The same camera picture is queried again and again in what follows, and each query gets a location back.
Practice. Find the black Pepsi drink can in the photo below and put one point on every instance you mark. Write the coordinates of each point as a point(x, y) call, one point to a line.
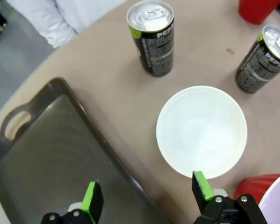
point(157, 51)
point(259, 67)

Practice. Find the red plastic cup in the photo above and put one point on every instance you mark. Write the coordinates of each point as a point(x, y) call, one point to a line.
point(256, 10)
point(252, 186)

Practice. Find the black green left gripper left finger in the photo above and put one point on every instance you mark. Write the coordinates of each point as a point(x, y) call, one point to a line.
point(96, 200)

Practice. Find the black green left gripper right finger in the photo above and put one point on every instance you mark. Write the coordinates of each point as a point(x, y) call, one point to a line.
point(204, 191)

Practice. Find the white round bowl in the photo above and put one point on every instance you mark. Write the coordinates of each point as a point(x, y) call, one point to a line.
point(200, 133)

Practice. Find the person in white zip hoodie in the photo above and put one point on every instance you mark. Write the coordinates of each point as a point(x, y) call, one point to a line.
point(58, 18)

